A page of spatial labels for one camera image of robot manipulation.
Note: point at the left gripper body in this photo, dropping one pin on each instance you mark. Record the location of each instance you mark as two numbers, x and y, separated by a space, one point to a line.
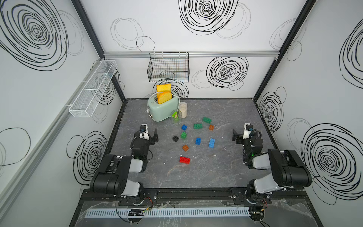
150 137

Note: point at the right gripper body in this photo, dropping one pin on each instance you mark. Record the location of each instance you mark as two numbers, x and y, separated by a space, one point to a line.
239 137

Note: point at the light blue long lego brick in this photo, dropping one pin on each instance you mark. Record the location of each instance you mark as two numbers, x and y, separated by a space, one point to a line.
211 143

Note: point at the small green lego brick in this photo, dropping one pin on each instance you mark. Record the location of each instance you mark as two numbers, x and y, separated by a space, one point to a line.
184 135

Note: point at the dark green long lego brick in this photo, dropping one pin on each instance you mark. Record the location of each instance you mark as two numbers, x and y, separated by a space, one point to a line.
207 120

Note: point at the small orange lego brick front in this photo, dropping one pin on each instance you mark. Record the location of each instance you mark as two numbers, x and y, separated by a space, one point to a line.
185 148

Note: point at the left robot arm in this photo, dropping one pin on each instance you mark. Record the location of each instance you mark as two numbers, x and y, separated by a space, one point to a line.
112 175

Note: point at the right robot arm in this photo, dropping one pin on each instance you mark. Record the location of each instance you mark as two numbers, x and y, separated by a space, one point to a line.
287 168

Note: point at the small black lego brick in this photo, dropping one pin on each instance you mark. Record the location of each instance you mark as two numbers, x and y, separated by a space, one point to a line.
175 138

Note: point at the red long lego brick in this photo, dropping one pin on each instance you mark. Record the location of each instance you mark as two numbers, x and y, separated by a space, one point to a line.
184 160

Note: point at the mint green toaster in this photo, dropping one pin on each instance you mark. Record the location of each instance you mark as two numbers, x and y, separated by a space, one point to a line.
159 112

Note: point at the clear glass with green packets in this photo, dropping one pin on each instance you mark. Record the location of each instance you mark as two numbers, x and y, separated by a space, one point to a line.
176 116

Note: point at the front orange toast slice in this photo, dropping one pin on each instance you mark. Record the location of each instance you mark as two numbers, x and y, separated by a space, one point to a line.
164 97

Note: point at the beige speckled cup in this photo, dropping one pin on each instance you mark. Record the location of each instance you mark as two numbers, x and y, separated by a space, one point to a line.
183 109

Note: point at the rear yellow toast slice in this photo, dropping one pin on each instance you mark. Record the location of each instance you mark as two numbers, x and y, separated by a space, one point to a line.
164 88

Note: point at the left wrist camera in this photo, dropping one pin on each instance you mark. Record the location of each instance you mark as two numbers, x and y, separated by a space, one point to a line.
144 128

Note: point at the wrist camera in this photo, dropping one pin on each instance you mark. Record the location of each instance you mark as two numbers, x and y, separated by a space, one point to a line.
248 127
144 128

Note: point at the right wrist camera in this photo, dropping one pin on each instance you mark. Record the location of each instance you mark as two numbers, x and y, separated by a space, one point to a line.
248 127

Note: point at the black wire basket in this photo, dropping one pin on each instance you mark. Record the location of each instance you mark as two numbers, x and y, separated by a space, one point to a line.
168 65

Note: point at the white mesh wall shelf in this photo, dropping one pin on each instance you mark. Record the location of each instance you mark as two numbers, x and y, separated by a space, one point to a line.
98 90

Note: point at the black front rail frame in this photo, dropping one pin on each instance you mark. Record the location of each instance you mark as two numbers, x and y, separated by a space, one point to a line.
155 196

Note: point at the white slotted cable duct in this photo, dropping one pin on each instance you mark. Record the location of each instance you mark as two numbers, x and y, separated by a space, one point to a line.
169 212

